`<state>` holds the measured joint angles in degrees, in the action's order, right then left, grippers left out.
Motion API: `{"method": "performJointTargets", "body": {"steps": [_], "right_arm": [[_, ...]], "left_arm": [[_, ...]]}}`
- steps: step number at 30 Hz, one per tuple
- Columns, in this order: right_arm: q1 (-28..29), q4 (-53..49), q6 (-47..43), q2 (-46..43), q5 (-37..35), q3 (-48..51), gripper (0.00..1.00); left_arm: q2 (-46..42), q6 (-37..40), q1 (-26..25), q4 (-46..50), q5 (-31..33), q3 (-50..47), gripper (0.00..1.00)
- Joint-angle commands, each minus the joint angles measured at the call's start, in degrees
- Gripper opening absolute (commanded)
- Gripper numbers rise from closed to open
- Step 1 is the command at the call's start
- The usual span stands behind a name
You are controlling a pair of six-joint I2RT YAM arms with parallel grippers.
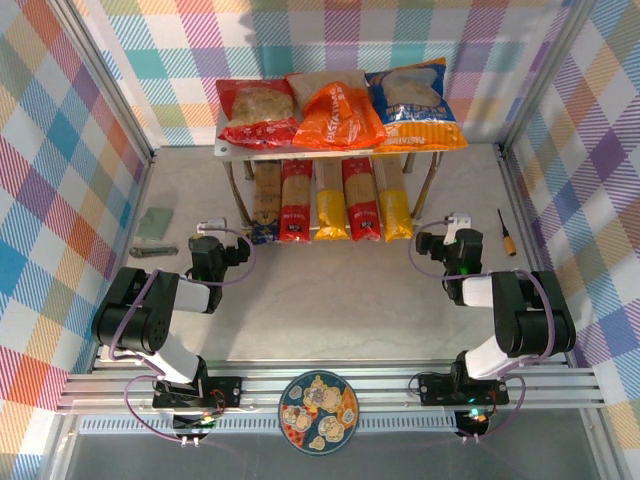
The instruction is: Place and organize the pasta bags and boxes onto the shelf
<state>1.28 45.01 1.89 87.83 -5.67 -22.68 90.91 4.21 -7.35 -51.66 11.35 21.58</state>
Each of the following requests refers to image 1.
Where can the black controller board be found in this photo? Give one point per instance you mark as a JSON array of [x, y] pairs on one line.
[[472, 424], [192, 425]]

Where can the grey utility knife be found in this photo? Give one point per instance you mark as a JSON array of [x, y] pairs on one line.
[[152, 251]]

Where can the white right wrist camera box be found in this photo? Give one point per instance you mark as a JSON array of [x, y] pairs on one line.
[[456, 225]]

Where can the orange macaroni bag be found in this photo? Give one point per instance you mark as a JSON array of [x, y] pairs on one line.
[[335, 125]]

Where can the yellow spaghetti bag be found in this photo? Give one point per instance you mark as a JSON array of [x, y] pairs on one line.
[[395, 205], [331, 205]]

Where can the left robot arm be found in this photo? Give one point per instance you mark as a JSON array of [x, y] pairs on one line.
[[135, 315]]

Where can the round bear print coaster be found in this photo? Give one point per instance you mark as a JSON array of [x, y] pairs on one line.
[[318, 412]]

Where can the green sponge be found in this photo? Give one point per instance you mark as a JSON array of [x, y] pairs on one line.
[[155, 222]]

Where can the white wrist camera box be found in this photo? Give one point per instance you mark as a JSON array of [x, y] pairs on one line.
[[211, 223], [456, 225]]

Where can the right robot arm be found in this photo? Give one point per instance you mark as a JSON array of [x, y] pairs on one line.
[[530, 315]]

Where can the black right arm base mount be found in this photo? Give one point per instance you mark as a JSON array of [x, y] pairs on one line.
[[435, 390]]

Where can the red short pasta bag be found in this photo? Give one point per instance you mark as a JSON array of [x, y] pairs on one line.
[[255, 110]]

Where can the aluminium extrusion frame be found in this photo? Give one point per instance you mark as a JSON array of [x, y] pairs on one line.
[[380, 385]]

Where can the blue and orange pasta bag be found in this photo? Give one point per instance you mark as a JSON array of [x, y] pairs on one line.
[[415, 110]]

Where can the red spaghetti bag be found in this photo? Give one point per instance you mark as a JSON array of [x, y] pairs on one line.
[[362, 205], [296, 200]]

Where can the brown pasta packet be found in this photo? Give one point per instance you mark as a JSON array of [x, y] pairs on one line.
[[267, 190]]

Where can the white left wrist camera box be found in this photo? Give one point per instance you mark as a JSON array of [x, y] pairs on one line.
[[211, 223]]

